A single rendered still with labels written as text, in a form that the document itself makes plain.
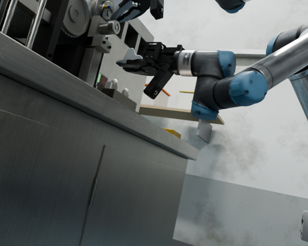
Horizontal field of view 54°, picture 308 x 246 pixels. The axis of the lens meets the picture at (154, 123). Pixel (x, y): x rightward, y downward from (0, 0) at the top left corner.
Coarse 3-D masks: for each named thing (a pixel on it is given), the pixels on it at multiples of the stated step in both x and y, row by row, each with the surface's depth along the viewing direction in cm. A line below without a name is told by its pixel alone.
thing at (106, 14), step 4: (104, 4) 95; (108, 4) 96; (112, 4) 98; (100, 8) 95; (112, 8) 99; (100, 12) 95; (104, 12) 95; (108, 12) 97; (104, 16) 95; (108, 16) 98; (108, 20) 97
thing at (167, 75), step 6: (162, 66) 89; (168, 66) 88; (162, 72) 88; (168, 72) 89; (156, 78) 89; (162, 78) 89; (168, 78) 91; (150, 84) 89; (156, 84) 88; (162, 84) 91; (144, 90) 89; (150, 90) 89; (156, 90) 90; (150, 96) 90; (156, 96) 92
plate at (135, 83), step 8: (24, 40) 111; (112, 40) 158; (112, 48) 158; (120, 48) 165; (104, 56) 153; (112, 56) 159; (120, 56) 165; (104, 64) 154; (112, 64) 160; (104, 72) 154; (112, 72) 161; (120, 72) 167; (128, 72) 174; (120, 80) 168; (128, 80) 175; (136, 80) 183; (144, 80) 192; (120, 88) 169; (128, 88) 176; (136, 88) 184; (136, 96) 186; (136, 112) 190
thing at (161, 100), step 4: (144, 88) 362; (160, 92) 363; (164, 92) 374; (144, 96) 359; (160, 96) 364; (164, 96) 373; (168, 96) 385; (144, 100) 358; (148, 100) 355; (152, 100) 353; (156, 100) 356; (160, 100) 365; (164, 100) 375; (144, 104) 357; (148, 104) 354; (152, 104) 352; (156, 104) 357; (160, 104) 367; (164, 104) 376
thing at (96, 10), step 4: (96, 0) 93; (100, 0) 94; (104, 0) 96; (108, 0) 98; (112, 0) 100; (96, 4) 93; (100, 4) 94; (96, 8) 93; (96, 12) 93; (88, 28) 99
